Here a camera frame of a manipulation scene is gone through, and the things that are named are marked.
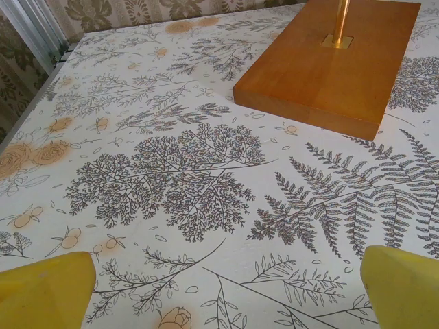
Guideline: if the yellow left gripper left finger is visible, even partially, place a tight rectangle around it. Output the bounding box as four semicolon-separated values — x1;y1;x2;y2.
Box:
0;251;97;329

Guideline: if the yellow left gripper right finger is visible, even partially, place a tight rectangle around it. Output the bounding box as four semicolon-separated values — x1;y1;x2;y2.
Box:
361;245;439;329

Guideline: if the aluminium table frame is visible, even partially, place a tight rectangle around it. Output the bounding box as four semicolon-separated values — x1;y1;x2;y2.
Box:
0;51;73;154

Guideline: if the gold wire rack wooden base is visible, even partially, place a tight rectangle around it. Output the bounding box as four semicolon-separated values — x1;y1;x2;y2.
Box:
233;0;422;141

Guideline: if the aluminium frame post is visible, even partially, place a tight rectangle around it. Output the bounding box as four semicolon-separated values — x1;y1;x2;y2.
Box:
0;0;75;64

